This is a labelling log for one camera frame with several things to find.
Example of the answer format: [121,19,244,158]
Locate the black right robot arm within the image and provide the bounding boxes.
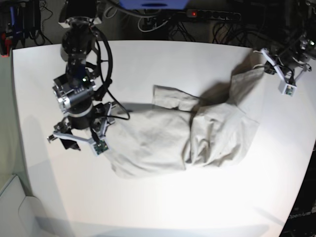
[52,0,113,131]

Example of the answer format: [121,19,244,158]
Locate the blue box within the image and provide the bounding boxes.
[119,0,189,10]

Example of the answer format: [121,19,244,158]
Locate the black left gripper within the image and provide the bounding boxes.
[276,32,316,71]

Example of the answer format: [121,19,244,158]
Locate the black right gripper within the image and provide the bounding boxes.
[52,76,113,131]

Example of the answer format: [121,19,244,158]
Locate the red black tool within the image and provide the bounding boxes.
[0,32,12,57]

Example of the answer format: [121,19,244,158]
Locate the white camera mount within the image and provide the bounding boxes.
[253,48,312,97]

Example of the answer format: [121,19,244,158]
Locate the black power strip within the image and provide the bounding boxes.
[186,9,241,21]

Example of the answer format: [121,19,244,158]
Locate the beige t-shirt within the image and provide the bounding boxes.
[104,53,265,179]

